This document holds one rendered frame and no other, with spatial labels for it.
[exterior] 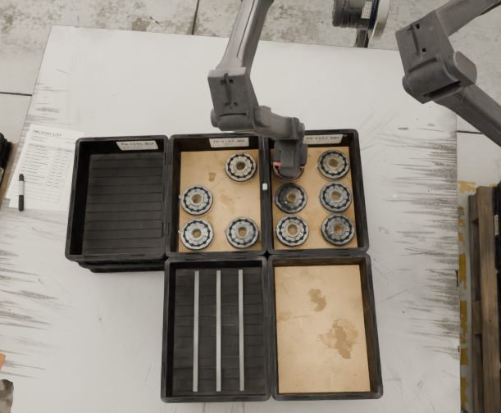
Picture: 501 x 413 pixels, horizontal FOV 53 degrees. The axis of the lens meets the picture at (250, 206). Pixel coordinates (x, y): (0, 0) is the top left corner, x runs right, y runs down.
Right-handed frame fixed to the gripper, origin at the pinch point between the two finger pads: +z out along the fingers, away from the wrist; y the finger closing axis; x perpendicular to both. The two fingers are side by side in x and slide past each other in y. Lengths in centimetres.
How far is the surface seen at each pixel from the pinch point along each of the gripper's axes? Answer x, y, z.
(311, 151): 7.5, 7.6, 5.5
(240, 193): -9.5, -14.7, 5.8
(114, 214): -20, -55, 7
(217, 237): -24.6, -20.5, 5.7
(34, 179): -6, -90, 20
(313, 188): -5.9, 8.8, 5.4
